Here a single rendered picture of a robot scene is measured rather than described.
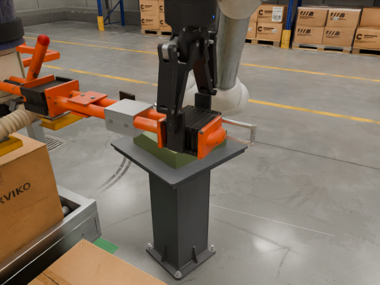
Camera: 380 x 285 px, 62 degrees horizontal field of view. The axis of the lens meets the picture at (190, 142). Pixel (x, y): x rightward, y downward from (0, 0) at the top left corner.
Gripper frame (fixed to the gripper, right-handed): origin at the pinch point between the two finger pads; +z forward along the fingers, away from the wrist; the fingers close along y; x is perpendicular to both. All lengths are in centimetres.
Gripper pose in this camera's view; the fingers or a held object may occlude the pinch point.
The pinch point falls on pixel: (190, 126)
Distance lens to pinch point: 53.9
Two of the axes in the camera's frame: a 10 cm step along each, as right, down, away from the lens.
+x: 8.6, 2.4, -4.5
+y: -5.1, 4.0, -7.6
